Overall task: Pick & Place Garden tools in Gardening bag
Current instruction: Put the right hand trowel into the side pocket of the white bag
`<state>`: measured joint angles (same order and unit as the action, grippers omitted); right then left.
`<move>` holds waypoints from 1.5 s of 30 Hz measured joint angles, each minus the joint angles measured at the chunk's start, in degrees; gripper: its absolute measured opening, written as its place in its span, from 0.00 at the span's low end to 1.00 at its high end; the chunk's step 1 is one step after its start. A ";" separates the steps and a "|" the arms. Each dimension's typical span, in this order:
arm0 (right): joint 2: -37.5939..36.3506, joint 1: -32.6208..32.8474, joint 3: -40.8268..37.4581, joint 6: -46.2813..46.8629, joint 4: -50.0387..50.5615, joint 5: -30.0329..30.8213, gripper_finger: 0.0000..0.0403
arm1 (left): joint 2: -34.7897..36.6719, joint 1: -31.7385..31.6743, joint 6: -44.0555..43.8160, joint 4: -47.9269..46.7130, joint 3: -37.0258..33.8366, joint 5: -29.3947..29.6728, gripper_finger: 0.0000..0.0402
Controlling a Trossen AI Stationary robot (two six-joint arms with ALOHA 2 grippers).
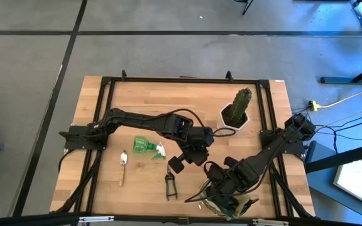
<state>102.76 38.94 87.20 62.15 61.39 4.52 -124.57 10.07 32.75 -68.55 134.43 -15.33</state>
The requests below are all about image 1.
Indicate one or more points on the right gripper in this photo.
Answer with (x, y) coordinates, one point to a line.
(228, 182)

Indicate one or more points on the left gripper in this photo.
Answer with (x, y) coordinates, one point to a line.
(200, 144)

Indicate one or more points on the tan and green gardening bag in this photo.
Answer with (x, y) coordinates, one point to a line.
(240, 207)

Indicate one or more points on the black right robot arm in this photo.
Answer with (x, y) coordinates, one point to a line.
(272, 150)

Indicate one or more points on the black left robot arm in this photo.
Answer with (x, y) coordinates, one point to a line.
(137, 119)

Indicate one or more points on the white faceted plant pot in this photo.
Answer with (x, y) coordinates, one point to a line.
(226, 125)

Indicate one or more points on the green cactus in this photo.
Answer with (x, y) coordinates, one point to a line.
(240, 103)

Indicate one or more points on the green plastic spray bottle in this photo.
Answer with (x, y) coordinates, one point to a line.
(141, 145)

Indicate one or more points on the black diagonal metal beam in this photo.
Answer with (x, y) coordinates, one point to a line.
(350, 156)

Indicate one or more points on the white flat panel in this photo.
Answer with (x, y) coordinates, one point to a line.
(355, 182)

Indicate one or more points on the black chair base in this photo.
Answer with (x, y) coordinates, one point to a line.
(246, 7)

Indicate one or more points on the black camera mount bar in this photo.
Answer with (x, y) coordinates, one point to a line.
(42, 218)

